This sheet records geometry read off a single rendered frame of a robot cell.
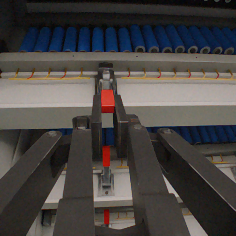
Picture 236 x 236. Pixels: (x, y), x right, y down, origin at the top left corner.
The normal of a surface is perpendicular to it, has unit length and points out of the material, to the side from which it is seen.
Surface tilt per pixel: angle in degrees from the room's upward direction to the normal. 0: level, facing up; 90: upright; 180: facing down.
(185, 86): 18
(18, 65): 108
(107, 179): 73
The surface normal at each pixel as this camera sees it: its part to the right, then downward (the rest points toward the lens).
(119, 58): 0.05, -0.61
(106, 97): 0.03, -0.86
